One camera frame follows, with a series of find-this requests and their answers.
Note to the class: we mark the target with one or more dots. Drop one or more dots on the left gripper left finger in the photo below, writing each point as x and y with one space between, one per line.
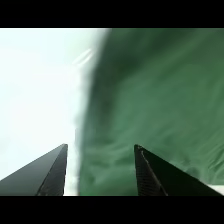
43 176

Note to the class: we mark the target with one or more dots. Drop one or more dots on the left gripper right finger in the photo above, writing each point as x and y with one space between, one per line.
156 176

